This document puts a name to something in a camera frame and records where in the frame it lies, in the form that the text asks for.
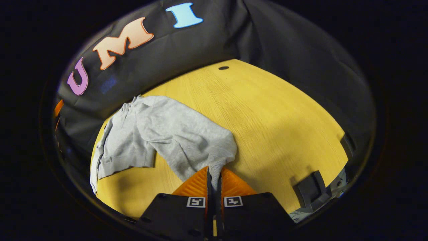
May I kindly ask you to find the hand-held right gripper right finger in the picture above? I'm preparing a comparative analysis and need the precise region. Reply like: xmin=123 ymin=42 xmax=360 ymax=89
xmin=214 ymin=166 xmax=296 ymax=241

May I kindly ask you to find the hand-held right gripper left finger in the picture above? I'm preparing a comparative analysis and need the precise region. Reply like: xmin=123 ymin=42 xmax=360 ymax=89
xmin=137 ymin=166 xmax=214 ymax=241

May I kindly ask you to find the grey zip-neck sweatshirt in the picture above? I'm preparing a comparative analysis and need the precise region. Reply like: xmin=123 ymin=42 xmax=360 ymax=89
xmin=90 ymin=95 xmax=238 ymax=195

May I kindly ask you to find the dark grey table clamp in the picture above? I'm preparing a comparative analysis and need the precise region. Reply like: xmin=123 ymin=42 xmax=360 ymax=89
xmin=293 ymin=170 xmax=332 ymax=213

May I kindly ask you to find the black backdrop cloth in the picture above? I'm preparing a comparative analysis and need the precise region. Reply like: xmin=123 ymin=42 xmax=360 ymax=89
xmin=53 ymin=0 xmax=377 ymax=174

